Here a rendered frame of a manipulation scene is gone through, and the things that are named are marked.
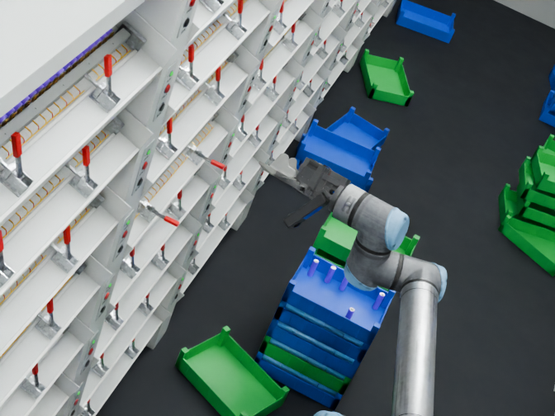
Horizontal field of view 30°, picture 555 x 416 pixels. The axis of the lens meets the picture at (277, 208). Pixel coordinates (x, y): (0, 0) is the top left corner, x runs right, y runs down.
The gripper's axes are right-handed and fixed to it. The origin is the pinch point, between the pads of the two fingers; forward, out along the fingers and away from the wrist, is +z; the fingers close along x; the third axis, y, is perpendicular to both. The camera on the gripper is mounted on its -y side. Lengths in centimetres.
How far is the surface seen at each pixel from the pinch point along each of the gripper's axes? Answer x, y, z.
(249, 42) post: -1.2, 25.1, 19.9
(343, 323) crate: -67, -32, -21
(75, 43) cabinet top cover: 116, 7, -8
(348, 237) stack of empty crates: -100, -11, -2
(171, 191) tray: 9.9, -15.2, 14.9
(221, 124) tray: -15.4, 3.9, 22.0
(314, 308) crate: -65, -32, -12
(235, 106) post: -12.1, 9.8, 19.6
